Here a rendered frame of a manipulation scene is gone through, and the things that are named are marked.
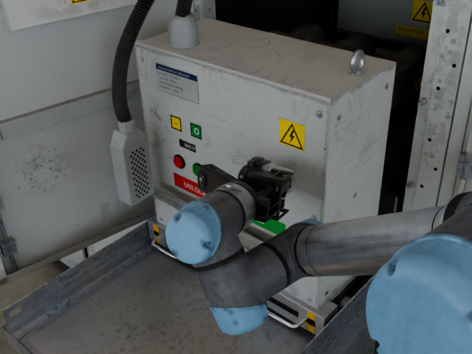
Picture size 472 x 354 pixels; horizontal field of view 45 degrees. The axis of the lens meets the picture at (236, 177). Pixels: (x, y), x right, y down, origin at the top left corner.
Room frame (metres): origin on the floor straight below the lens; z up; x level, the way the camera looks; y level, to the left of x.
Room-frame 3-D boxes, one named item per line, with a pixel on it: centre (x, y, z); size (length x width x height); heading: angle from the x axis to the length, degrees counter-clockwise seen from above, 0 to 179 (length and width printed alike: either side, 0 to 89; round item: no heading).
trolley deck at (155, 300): (0.95, 0.07, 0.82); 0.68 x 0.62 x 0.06; 138
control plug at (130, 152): (1.10, 0.23, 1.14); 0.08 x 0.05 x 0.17; 138
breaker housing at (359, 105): (1.20, -0.15, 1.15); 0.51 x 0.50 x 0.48; 138
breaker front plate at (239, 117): (1.01, 0.03, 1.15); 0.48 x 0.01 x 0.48; 48
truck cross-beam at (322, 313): (1.02, 0.02, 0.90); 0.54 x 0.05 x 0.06; 48
